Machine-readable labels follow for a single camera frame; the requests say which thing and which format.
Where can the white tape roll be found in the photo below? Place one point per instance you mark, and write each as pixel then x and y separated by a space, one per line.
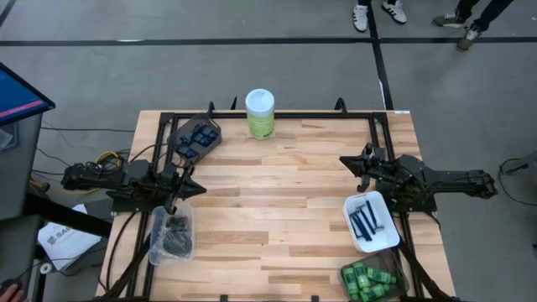
pixel 45 267

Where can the white plastic bin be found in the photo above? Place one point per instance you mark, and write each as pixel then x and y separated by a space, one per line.
pixel 384 241

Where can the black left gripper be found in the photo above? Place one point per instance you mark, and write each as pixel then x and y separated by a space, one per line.
pixel 158 184

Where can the dark grey plastic bin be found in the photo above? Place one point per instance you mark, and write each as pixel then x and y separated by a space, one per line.
pixel 178 126

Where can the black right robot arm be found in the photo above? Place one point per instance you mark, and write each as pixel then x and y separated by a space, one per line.
pixel 453 180

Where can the small green bottle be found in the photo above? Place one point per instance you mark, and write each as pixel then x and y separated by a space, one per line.
pixel 356 297
pixel 381 275
pixel 374 291
pixel 361 274
pixel 350 280

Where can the black computer mouse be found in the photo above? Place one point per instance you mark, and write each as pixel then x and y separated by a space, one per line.
pixel 7 283

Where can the green disinfecting wipes canister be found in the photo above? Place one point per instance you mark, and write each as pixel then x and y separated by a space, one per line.
pixel 260 113

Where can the person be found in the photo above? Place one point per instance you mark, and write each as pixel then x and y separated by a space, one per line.
pixel 377 12
pixel 474 21

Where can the black aluminium table frame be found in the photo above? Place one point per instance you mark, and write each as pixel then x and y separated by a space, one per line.
pixel 314 115

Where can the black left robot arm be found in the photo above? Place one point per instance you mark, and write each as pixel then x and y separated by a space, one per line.
pixel 96 178

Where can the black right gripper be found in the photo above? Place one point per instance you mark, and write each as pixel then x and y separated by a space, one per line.
pixel 386 174

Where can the grey transparent plastic bin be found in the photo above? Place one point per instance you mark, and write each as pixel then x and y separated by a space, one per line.
pixel 390 258

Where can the white printed paper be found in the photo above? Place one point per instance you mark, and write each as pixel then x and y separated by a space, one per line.
pixel 67 243

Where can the clear plastic bin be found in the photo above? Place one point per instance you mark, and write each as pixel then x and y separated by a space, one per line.
pixel 156 218

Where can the black item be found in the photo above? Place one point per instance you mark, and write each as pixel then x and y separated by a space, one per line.
pixel 184 247
pixel 171 239
pixel 177 221

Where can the blue screen computer monitor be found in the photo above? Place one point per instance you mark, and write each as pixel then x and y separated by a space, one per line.
pixel 17 96

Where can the blue disposable razor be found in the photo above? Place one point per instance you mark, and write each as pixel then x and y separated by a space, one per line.
pixel 366 224
pixel 373 216
pixel 356 228

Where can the white sticker label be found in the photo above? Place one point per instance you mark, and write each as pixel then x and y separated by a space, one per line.
pixel 402 112

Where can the person's hand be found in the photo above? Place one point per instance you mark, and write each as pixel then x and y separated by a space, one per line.
pixel 12 293

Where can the black stand leg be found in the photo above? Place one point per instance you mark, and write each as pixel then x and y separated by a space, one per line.
pixel 67 216

